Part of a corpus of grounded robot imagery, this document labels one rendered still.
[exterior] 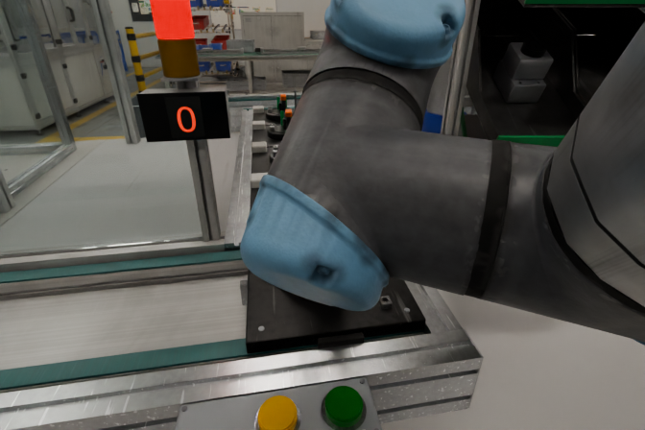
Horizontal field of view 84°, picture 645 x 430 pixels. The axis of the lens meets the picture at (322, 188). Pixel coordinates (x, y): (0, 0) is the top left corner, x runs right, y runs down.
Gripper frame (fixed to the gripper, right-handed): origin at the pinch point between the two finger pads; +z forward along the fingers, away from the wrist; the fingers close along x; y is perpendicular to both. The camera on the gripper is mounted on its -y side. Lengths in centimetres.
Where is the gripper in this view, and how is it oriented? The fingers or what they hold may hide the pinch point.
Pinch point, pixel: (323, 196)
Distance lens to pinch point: 51.7
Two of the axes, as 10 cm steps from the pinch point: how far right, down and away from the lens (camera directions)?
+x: 9.9, -0.7, 1.5
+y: 1.2, 9.2, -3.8
